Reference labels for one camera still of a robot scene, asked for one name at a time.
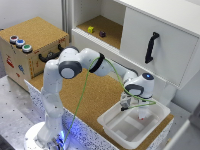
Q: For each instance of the white cabinet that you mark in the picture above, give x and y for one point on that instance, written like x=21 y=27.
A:
x=173 y=11

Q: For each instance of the pink block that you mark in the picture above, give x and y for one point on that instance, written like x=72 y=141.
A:
x=141 y=117

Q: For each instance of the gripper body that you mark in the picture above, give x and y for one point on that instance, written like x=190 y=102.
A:
x=140 y=106

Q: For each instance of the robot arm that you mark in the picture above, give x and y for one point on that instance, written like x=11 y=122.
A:
x=53 y=86

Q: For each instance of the green button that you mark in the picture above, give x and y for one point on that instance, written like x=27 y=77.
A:
x=27 y=48

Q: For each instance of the yellow block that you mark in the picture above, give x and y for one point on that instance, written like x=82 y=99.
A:
x=90 y=29

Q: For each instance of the white sliding door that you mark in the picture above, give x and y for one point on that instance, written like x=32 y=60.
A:
x=173 y=56

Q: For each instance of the blue button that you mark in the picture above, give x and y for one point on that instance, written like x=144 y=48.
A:
x=20 y=42

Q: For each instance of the red button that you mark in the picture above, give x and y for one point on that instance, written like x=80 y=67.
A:
x=13 y=39

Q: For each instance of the purple block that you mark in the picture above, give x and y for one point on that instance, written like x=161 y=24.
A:
x=102 y=33

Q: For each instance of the white plastic box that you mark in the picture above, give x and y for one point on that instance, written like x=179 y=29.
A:
x=110 y=122

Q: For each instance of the wooden drawer box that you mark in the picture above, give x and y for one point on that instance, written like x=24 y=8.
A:
x=36 y=31

